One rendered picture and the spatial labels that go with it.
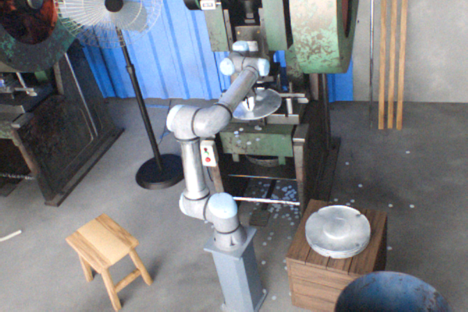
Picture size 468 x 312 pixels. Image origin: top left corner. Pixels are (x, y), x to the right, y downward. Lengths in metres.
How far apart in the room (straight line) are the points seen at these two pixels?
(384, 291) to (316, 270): 0.31
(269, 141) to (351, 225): 0.60
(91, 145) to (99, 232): 1.30
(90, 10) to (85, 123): 1.23
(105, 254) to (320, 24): 1.51
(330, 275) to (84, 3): 1.86
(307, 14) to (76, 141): 2.27
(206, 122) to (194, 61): 2.20
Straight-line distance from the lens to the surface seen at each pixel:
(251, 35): 2.42
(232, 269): 2.26
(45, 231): 3.40
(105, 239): 2.63
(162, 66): 4.21
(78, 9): 2.80
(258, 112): 2.42
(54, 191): 3.59
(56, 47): 3.23
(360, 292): 2.08
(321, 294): 2.38
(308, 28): 1.98
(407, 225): 2.89
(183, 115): 1.93
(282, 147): 2.53
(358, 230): 2.31
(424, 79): 3.83
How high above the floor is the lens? 2.05
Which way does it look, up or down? 34 degrees down
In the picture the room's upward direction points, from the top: 11 degrees counter-clockwise
